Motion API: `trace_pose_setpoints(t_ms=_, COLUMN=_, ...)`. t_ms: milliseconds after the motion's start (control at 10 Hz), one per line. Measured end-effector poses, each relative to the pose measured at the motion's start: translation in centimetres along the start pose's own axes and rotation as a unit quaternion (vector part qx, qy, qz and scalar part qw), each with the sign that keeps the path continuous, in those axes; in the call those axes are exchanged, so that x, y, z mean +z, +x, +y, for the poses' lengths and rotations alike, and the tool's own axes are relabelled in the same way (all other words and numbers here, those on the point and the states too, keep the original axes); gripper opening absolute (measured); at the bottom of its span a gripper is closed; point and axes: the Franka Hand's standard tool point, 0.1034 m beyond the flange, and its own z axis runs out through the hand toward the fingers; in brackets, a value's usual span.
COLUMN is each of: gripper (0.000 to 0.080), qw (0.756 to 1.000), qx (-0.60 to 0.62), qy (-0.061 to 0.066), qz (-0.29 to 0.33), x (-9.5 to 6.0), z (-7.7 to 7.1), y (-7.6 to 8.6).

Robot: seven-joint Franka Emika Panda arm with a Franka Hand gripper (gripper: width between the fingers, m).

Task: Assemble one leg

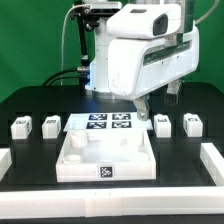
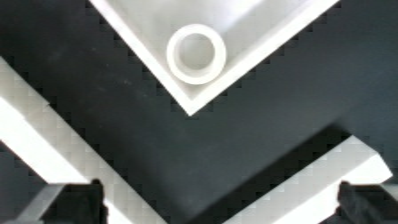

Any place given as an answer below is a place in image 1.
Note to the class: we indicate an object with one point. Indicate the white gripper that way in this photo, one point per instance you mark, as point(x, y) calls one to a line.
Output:
point(138, 67)

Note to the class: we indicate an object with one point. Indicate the white square table top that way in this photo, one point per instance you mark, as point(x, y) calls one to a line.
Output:
point(106, 155)

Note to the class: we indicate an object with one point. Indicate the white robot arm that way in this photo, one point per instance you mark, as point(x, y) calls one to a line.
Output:
point(99, 66)

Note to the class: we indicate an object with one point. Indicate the white marker tag plate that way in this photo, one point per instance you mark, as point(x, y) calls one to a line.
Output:
point(120, 120)

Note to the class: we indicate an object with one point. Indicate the white U-shaped obstacle fence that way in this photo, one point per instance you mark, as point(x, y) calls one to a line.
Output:
point(122, 201)

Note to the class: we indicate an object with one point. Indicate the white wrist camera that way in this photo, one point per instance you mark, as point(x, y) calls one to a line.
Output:
point(145, 21)

